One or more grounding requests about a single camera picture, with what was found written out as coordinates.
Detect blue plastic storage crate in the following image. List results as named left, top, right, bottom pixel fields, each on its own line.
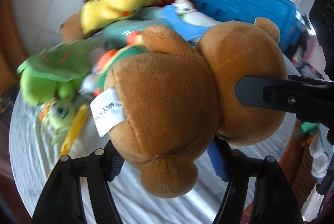
left=192, top=0, right=305, bottom=52

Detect white striped tablecloth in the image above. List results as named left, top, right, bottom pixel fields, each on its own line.
left=8, top=56, right=299, bottom=224

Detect white seal plush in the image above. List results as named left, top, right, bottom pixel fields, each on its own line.
left=172, top=0, right=220, bottom=27

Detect yellow Pikachu plush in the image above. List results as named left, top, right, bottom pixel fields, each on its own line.
left=80, top=0, right=160, bottom=34

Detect brown teddy bear plush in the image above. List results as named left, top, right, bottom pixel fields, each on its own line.
left=104, top=17, right=288, bottom=199

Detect teal plush in plastic bag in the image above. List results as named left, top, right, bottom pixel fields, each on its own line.
left=97, top=7, right=170, bottom=49

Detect yellow duck plush green hat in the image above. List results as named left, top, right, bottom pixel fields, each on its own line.
left=79, top=31, right=148, bottom=99

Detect green one-eyed monster toy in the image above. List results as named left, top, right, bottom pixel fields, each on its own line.
left=38, top=99, right=76, bottom=146

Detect green frog plush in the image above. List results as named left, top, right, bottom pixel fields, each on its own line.
left=17, top=39, right=102, bottom=106

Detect yellow plastic tongs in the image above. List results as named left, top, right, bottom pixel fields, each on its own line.
left=46, top=103, right=90, bottom=179

